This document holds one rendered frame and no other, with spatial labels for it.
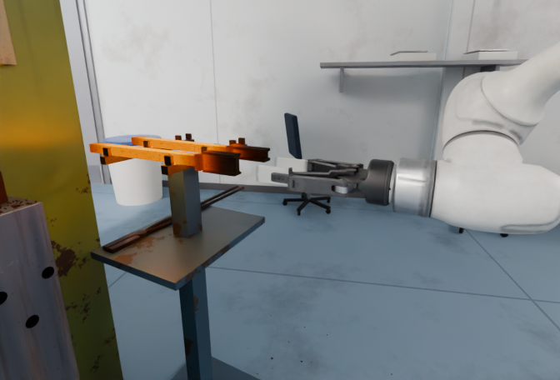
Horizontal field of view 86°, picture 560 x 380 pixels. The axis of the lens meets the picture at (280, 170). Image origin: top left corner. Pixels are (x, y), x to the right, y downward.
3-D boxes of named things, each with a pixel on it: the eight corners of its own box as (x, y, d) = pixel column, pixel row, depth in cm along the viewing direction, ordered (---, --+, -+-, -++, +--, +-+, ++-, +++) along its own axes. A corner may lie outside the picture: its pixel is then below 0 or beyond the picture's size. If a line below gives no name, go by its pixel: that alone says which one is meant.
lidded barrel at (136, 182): (176, 192, 347) (171, 135, 331) (149, 209, 296) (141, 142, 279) (132, 189, 357) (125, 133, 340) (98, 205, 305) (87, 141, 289)
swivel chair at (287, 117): (333, 199, 323) (337, 112, 300) (334, 218, 275) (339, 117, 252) (284, 197, 331) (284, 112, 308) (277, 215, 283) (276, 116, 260)
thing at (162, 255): (265, 222, 101) (265, 217, 101) (176, 291, 67) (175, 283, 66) (196, 207, 114) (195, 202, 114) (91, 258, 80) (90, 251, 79)
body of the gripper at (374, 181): (387, 214, 46) (328, 205, 50) (393, 197, 54) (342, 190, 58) (392, 167, 44) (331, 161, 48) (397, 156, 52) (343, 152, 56)
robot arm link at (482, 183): (426, 234, 48) (432, 169, 55) (551, 257, 41) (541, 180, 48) (433, 197, 40) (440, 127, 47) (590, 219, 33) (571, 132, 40)
